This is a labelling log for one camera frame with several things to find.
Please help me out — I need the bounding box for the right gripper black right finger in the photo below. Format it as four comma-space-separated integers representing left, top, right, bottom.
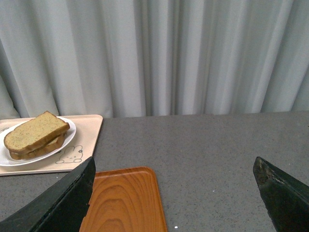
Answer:
253, 157, 309, 232

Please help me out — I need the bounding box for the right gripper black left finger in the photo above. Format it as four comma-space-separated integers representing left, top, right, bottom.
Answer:
0, 157, 96, 232

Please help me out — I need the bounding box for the white round plate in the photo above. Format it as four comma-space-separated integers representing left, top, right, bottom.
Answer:
0, 116, 76, 167

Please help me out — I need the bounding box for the bread slice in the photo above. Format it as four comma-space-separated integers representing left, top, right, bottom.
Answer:
9, 133, 66, 160
3, 111, 70, 155

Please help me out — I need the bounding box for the brown wooden tray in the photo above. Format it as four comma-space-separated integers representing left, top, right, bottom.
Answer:
80, 167, 168, 232

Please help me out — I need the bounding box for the beige rabbit serving tray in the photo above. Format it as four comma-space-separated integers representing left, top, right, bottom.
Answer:
0, 115, 103, 176

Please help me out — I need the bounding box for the grey-white curtain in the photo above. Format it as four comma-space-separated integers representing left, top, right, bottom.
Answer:
0, 0, 309, 119

